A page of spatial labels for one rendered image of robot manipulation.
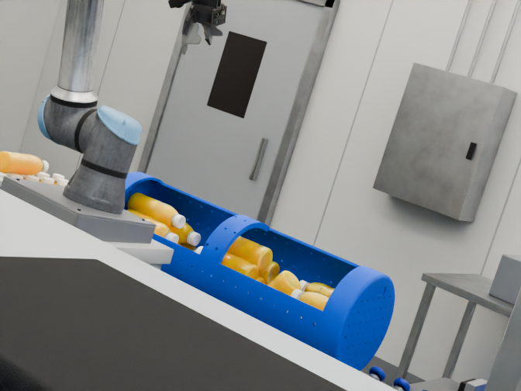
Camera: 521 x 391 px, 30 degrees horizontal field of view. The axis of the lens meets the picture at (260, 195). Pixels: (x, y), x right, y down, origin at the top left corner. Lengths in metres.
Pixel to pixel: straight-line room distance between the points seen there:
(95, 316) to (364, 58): 5.88
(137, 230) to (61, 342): 1.87
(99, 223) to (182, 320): 1.68
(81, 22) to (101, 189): 0.39
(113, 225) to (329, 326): 0.59
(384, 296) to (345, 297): 0.17
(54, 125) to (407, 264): 3.95
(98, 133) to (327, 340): 0.76
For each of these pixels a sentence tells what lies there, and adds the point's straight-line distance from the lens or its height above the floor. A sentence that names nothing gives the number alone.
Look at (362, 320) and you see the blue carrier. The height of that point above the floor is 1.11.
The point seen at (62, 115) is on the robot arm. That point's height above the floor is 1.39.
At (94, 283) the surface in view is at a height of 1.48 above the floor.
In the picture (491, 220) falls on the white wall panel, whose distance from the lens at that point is 5.87.
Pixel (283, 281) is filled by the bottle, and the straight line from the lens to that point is 2.56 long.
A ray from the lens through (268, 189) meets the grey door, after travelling 6.57.
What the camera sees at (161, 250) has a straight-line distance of 2.39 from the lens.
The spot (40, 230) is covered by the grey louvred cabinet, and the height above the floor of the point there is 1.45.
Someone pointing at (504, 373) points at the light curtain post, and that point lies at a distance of 2.03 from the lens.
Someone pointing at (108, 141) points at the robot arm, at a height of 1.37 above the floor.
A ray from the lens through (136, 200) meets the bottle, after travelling 2.92.
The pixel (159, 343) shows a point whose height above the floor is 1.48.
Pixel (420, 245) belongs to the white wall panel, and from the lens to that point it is 6.05.
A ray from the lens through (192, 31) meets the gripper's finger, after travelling 2.78.
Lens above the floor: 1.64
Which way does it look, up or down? 7 degrees down
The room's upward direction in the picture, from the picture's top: 17 degrees clockwise
